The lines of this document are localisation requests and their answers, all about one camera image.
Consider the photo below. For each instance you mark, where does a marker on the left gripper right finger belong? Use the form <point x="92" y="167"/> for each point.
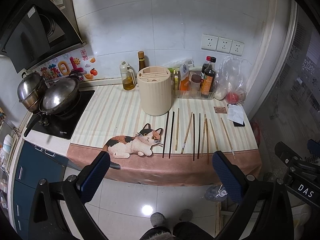
<point x="230" y="175"/>

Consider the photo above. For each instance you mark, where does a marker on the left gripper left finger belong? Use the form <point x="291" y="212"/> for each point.
<point x="91" y="176"/>

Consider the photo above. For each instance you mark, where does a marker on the black chopstick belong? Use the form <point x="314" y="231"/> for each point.
<point x="165" y="133"/>
<point x="171" y="133"/>
<point x="199" y="137"/>

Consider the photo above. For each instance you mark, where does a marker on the tan wooden chopstick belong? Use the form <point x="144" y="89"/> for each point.
<point x="187" y="132"/>

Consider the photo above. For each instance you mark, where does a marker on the dark brown chopstick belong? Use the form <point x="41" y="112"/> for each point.
<point x="193" y="136"/>

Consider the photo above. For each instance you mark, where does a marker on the light wooden chopstick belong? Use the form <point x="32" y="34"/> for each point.
<point x="177" y="129"/>

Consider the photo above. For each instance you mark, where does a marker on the black smartphone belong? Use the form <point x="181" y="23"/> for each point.
<point x="236" y="124"/>

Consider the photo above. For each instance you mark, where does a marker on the black induction cooktop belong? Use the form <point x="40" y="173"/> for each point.
<point x="64" y="123"/>

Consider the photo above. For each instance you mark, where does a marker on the grey slipper right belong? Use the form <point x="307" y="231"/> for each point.
<point x="186" y="215"/>

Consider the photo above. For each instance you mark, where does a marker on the grey slipper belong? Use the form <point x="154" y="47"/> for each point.
<point x="186" y="215"/>
<point x="157" y="219"/>

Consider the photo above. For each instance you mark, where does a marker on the white paper sheet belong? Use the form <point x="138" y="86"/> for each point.
<point x="235" y="114"/>

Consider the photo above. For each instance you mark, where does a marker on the grey slipper left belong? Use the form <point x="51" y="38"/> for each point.
<point x="157" y="219"/>

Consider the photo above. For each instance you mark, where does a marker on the red tomato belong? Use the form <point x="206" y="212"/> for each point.
<point x="232" y="98"/>

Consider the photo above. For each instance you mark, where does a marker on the steel wok with lid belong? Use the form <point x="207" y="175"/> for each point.
<point x="56" y="100"/>

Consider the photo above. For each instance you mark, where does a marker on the clear plastic organizer tray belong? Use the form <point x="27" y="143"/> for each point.
<point x="190" y="94"/>

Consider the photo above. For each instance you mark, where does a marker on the white flour bag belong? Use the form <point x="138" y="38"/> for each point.
<point x="221" y="90"/>

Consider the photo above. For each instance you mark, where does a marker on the clear plastic bag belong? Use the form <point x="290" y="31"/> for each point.
<point x="230" y="70"/>

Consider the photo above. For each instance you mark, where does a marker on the soy sauce bottle orange label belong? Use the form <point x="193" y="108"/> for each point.
<point x="207" y="84"/>

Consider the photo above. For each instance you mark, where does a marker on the glass oil dispenser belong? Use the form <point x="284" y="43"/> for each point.
<point x="127" y="76"/>

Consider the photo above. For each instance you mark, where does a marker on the brown lid jar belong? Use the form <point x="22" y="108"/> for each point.
<point x="195" y="83"/>

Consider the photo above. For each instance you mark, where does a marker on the beige utensil holder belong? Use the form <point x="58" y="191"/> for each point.
<point x="154" y="85"/>

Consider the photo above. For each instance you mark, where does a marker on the orange white seasoning bag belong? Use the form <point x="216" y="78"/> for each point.
<point x="184" y="77"/>

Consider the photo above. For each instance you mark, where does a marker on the dark bottle red cap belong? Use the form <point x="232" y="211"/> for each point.
<point x="205" y="66"/>

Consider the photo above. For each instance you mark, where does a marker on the dark sauce bottle brown cap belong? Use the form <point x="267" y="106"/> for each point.
<point x="141" y="59"/>

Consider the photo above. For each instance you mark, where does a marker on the black range hood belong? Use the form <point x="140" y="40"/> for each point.
<point x="35" y="31"/>

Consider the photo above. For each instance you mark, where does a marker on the colourful wall sticker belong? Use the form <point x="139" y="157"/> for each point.
<point x="82" y="60"/>

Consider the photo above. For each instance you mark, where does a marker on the triple wall socket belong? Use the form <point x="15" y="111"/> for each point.
<point x="221" y="44"/>

